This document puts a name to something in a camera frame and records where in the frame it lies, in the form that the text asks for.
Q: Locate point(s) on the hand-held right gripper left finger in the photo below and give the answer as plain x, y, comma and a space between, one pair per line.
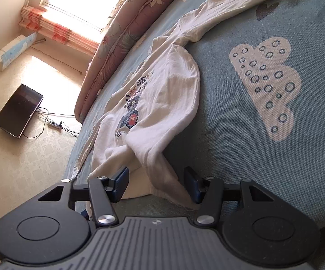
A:
121, 182

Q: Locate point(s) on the blue floral bed sheet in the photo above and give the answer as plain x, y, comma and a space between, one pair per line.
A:
235, 146

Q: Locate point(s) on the white power strip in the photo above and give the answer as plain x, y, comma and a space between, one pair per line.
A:
54, 124

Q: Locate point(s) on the long white cardboard box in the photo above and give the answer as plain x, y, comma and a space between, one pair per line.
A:
13, 50

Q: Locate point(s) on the black flat television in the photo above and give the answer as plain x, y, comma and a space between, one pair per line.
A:
18, 109

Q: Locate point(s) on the folded floral quilt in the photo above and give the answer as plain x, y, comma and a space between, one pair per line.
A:
123, 33

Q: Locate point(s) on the white printed long-sleeve shirt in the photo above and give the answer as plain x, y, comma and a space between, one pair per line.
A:
165, 90

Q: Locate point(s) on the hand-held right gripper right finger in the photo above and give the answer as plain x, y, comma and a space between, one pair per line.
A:
190, 185

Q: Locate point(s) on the pink patterned curtain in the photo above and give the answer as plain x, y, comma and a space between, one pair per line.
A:
58, 31

